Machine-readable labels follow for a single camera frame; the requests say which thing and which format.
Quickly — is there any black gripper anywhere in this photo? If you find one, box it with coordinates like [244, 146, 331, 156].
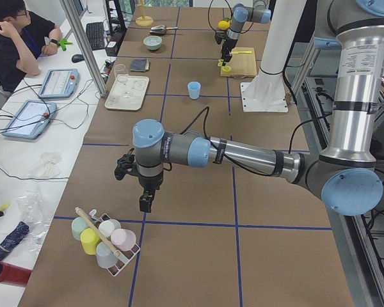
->
[138, 172, 163, 212]
[214, 30, 237, 66]

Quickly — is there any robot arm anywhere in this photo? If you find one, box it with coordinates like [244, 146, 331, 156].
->
[214, 0, 271, 67]
[130, 1, 384, 216]

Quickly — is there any whole yellow lemon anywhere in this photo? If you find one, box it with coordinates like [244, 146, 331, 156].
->
[218, 19, 231, 31]

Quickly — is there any light blue paper cup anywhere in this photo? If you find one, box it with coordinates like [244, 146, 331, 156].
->
[188, 81, 201, 100]

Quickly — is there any pink cup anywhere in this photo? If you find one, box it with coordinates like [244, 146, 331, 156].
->
[110, 228, 136, 251]

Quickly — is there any white cup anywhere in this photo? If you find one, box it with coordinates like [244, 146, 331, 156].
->
[98, 219, 121, 239]

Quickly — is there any yellow cup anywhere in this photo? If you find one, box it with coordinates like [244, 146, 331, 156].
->
[80, 228, 100, 255]

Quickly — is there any grey translucent cup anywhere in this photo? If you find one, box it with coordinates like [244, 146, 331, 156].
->
[96, 242, 118, 269]

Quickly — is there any mint green cup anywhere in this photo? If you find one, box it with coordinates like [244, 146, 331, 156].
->
[71, 217, 88, 240]

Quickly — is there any wooden cutting board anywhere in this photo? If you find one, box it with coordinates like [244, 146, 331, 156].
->
[220, 47, 257, 77]

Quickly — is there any yellow plastic knife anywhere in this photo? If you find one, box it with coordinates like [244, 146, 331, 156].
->
[231, 50, 252, 55]

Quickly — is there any wooden rack rod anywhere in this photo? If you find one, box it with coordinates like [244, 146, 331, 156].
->
[75, 207, 121, 258]

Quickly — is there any steel ice scoop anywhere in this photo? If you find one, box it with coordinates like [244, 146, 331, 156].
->
[149, 25, 178, 36]

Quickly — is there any green bowl of ice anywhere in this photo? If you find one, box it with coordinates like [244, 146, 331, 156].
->
[143, 35, 163, 51]

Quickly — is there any grey folded cloth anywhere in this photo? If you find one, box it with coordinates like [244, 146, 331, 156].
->
[130, 58, 150, 72]

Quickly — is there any round wooden stand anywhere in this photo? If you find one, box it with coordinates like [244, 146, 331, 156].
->
[135, 0, 154, 27]

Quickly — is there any cream bear serving tray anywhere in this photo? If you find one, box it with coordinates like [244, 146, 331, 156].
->
[104, 74, 150, 111]

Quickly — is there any clear wine glass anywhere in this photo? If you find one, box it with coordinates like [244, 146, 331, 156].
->
[113, 64, 131, 98]

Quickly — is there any clear plastic bag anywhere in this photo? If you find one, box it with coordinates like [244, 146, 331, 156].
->
[17, 191, 52, 255]

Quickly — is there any black keyboard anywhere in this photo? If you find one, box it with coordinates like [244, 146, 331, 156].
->
[85, 22, 105, 51]

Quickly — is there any blue teach pendant near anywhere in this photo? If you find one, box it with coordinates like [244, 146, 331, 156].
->
[1, 100, 57, 140]

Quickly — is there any blue teach pendant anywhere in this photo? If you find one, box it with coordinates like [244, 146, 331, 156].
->
[38, 68, 79, 99]
[1, 100, 57, 140]

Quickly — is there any blue teach pendant far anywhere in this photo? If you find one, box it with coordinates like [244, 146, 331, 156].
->
[38, 68, 79, 99]

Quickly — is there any black computer mouse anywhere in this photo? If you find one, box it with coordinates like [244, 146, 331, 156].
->
[71, 54, 84, 63]

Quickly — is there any folded blue umbrella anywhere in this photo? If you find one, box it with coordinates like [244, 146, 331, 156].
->
[0, 221, 29, 261]

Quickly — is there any red cylinder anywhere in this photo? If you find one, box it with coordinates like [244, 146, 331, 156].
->
[0, 261, 32, 287]

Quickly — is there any seated person black shirt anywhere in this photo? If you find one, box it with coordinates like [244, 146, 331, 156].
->
[0, 1, 62, 92]

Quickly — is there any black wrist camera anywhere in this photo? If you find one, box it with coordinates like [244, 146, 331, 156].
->
[114, 153, 139, 180]

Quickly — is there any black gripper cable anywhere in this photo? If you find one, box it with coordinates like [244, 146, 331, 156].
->
[207, 0, 234, 35]

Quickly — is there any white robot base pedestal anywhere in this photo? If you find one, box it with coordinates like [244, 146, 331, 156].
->
[241, 0, 306, 113]

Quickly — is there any white wire cup rack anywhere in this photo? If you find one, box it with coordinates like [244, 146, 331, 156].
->
[89, 209, 140, 277]

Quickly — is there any aluminium frame post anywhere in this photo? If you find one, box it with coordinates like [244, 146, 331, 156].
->
[60, 0, 108, 97]

